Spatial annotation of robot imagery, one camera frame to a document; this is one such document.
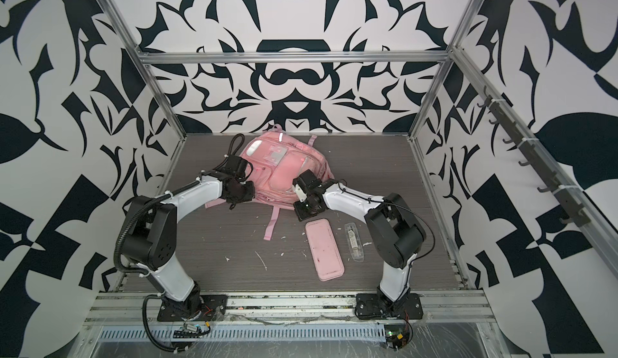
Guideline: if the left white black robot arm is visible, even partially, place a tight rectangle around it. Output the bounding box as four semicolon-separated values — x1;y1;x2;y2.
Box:
113;171;255;303

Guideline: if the pink pencil case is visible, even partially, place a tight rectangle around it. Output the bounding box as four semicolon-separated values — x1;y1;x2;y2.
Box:
305;219;344;282

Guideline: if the white slotted cable duct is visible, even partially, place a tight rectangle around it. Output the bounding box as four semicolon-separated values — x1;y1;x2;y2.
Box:
96;323;387;344

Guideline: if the left small circuit board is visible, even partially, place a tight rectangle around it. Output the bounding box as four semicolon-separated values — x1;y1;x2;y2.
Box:
173;323;211;339

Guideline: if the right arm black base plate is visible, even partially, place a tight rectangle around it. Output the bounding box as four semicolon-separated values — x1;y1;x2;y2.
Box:
354;292;424;320

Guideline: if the aluminium frame rail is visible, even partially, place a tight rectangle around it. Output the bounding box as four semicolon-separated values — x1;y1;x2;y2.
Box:
85;290;496;325

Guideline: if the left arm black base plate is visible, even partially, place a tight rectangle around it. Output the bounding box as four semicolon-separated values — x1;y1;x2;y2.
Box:
157;295;229;322

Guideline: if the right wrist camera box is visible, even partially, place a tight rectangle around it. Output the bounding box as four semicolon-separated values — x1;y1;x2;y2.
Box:
292;170;322;202

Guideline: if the small circuit board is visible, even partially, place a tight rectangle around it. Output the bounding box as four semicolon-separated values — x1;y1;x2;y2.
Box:
386;329;414;350
173;323;211;339

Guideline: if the pink student backpack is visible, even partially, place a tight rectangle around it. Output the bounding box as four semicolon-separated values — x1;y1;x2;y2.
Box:
216;125;333;240

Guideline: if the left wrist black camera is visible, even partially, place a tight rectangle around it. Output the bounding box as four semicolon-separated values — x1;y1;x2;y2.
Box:
221;155;254;182

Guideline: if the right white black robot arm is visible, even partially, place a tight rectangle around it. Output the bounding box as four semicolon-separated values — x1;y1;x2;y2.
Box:
292;178;426;306

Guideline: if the clear plastic pen case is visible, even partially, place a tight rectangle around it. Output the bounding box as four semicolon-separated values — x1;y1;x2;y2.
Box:
344;223;365;262

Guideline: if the right small circuit board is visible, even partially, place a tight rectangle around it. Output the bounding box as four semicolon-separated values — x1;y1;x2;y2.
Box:
386;329;414;350

